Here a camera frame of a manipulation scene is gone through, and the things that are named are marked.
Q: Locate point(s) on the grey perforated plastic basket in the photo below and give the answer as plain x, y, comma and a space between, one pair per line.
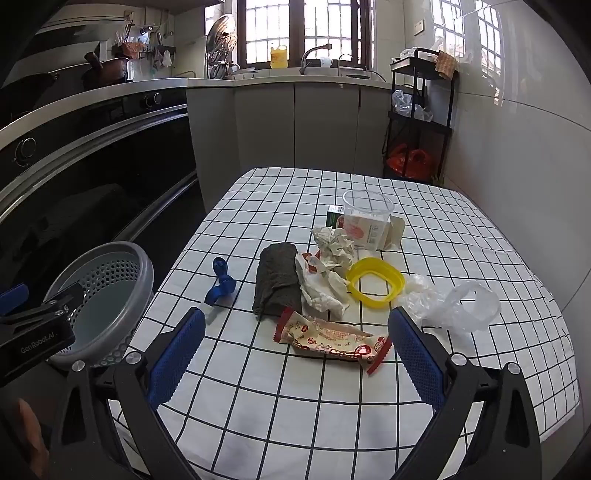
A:
106, 300

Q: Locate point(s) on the red plastic bag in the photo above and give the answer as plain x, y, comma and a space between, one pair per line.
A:
411, 161

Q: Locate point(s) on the black-and-white checked tablecloth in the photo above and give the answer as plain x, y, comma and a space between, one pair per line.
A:
286, 406

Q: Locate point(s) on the copper pot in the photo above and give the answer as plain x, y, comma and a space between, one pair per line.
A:
108, 69

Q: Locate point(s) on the black metal shelf rack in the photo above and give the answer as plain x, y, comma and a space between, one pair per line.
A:
445, 115

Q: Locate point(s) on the crumpled clear bag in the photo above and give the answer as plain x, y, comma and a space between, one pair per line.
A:
408, 107

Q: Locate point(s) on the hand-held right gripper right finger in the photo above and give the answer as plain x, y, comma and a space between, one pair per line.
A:
415, 364

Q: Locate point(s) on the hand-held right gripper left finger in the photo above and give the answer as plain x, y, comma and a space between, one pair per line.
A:
178, 360

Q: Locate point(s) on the white tissue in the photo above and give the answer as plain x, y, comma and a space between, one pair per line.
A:
333, 242

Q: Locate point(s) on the crumpled white red-printed wrapper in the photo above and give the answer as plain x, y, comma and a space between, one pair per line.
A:
323, 288

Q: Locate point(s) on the small green carton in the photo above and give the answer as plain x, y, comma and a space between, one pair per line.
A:
333, 216

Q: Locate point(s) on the dark grey cloth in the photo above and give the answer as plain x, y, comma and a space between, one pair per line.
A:
277, 281

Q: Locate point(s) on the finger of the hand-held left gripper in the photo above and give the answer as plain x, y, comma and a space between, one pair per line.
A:
55, 302
13, 300

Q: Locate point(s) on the blue plastic ribbon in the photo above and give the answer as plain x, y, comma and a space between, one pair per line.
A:
222, 282

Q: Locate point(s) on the yellow bottle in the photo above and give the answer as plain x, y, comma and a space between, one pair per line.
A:
278, 56

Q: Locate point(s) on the utensil holder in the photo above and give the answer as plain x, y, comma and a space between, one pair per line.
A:
131, 46

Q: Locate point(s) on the black glass oven front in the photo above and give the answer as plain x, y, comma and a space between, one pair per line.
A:
92, 175

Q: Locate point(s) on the chrome kitchen faucet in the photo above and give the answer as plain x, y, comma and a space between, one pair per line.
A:
314, 55

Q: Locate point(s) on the dish rack with plates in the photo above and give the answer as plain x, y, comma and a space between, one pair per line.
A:
221, 48

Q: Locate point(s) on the woven basket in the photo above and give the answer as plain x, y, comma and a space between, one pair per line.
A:
445, 64

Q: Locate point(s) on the person's left forearm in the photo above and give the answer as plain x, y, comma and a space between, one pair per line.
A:
32, 429

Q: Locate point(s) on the clear plastic container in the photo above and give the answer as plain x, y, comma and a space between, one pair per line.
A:
367, 221

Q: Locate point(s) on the grey kitchen cabinet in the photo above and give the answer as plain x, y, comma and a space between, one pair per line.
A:
295, 129

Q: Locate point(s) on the clear plastic bag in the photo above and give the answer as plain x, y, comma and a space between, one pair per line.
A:
455, 304

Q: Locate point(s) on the barred window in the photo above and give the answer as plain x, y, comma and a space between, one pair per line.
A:
304, 27

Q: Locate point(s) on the white cup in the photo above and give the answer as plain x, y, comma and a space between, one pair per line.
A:
326, 62

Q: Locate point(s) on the red snack wrapper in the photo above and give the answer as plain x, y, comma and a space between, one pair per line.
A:
332, 344

